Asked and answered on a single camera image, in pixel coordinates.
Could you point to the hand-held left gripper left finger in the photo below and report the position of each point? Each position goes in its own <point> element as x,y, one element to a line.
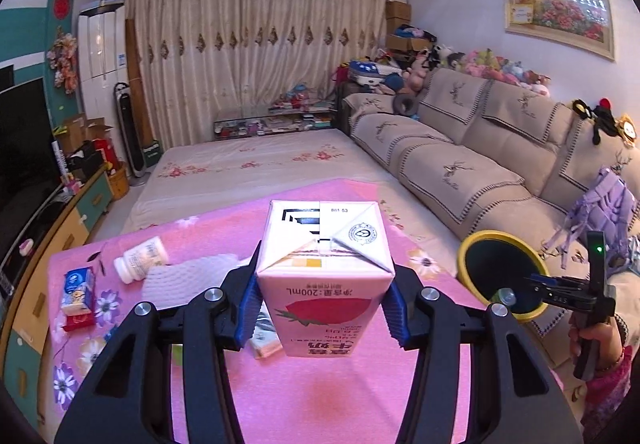
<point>247,309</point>

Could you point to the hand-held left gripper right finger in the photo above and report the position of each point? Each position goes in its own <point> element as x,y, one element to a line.
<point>397,319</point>

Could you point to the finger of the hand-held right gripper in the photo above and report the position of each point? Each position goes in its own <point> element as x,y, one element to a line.
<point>560,296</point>

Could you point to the white foam net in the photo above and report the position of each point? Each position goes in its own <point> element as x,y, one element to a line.
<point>190,274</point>

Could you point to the yellow-rimmed dark trash bin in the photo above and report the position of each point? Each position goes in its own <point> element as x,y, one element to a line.
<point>480,269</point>

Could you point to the pink milk carton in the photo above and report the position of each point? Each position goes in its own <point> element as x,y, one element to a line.
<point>325,274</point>

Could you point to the white pill bottle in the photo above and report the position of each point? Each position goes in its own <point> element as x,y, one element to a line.
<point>142,259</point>

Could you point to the person's right hand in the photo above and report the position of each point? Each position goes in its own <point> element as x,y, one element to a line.
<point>607,344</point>

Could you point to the purple ribbon bag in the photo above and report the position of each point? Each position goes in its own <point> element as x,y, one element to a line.
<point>600,204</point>

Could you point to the pink floral tablecloth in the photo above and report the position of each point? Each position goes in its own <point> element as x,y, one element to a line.
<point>325,399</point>

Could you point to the beige floral bed mat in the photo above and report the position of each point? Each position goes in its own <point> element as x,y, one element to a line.
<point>250,184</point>

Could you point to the beige deer-print sofa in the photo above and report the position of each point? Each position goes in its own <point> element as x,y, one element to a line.
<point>475,184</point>

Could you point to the yellow sunflower toy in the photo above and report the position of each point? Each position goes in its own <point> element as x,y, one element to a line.
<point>626,129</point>

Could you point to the flat red packet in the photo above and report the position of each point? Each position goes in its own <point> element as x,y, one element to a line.
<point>80,321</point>

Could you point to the black and red plush toy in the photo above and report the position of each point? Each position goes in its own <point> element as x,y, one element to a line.
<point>595,121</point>

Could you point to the yellow woven basket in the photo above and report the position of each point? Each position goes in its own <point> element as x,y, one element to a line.
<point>119,183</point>

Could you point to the green box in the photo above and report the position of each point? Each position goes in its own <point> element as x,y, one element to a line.
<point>151,155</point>

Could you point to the glass coffee table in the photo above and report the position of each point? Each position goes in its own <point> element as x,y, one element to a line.
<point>275,124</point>

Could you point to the teal and wood television cabinet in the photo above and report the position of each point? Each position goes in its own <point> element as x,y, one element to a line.
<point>85,204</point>

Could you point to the red box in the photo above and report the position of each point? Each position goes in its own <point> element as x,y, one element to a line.
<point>105,154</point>

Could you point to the black tower fan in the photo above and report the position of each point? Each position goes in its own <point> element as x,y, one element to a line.
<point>129,134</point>

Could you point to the grey neck pillow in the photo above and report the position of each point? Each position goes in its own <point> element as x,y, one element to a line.
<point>405,104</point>

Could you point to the small pink object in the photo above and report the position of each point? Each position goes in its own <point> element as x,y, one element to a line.
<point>26,246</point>

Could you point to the blue plush toy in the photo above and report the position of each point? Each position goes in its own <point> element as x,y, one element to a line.
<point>393,82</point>

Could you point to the row of plush toys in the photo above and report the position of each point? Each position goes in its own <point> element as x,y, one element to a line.
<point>490,66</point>

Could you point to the pink plush toy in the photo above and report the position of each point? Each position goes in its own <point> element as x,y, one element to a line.
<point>417,76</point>

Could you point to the open cardboard boxes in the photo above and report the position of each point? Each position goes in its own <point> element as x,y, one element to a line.
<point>75,131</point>

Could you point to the blue star-print pillow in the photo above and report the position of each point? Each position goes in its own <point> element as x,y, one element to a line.
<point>370,71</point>

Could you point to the brown rolled mat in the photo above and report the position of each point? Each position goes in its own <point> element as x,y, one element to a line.
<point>136,74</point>

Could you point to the large black television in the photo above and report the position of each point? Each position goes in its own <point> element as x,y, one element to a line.
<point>25,164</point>

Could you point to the beige patterned curtain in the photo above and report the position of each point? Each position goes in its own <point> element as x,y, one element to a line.
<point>260,39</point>

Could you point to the white standing air conditioner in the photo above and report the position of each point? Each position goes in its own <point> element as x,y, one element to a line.
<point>102,59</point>

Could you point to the framed flower painting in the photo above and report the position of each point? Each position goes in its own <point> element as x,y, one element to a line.
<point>560,4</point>

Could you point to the stack of cardboard boxes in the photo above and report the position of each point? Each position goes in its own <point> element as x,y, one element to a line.
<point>400,21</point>

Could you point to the hanging flower decoration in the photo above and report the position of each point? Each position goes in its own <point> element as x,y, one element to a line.
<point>62,61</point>

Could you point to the smaller black television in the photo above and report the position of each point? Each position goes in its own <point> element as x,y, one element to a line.
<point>6,75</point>

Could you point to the round red wall ornament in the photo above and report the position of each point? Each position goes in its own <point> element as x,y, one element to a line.
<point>62,5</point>

